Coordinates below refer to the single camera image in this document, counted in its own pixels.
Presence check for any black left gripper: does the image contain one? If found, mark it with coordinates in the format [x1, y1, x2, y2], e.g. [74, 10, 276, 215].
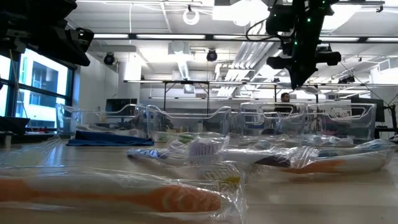
[0, 18, 95, 67]

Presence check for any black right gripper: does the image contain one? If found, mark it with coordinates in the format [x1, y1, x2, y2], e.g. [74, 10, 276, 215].
[266, 12, 342, 90]

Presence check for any orange toothbrush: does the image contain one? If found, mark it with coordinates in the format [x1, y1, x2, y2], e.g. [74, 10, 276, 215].
[279, 152, 394, 175]
[0, 166, 248, 222]

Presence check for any person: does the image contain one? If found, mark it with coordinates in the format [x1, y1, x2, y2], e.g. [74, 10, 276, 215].
[273, 92, 296, 114]

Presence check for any large glass window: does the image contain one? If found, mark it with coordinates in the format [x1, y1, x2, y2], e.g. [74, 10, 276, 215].
[0, 46, 75, 133]

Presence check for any black monitor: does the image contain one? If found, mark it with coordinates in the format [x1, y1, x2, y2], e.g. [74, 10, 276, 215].
[104, 98, 139, 125]
[350, 97, 386, 123]
[0, 116, 31, 136]

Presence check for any clear scoop-front plastic bin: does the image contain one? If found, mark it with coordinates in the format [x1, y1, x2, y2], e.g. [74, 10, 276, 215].
[55, 103, 147, 139]
[146, 105, 233, 144]

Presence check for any long ceiling light strip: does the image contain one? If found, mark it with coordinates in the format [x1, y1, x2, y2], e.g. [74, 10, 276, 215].
[93, 32, 398, 43]

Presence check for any blue cloth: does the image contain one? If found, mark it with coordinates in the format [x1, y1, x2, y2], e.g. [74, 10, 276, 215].
[67, 130, 155, 147]

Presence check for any black monitor stand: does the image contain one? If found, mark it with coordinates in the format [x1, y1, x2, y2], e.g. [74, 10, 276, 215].
[374, 104, 398, 139]

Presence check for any clear handled plastic bin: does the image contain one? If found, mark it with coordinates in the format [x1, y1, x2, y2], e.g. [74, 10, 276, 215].
[239, 101, 308, 141]
[306, 102, 377, 146]

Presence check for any yellow hanging cable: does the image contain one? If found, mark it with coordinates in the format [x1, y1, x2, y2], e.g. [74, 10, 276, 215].
[7, 49, 30, 125]

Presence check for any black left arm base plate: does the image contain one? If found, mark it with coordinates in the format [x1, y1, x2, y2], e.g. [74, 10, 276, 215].
[0, 133, 71, 144]

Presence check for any white ventilation duct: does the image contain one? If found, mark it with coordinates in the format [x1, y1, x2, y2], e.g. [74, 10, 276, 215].
[167, 40, 195, 94]

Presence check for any black metal rack frame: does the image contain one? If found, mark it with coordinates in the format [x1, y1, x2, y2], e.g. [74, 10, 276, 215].
[162, 80, 321, 113]

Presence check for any white ring light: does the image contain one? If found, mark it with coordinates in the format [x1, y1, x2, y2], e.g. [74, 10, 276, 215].
[182, 8, 201, 26]

